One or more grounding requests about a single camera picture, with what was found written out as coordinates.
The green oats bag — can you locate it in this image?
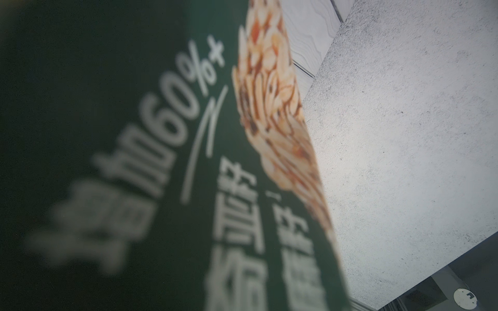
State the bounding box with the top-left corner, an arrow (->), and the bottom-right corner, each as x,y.
1,1 -> 351,310

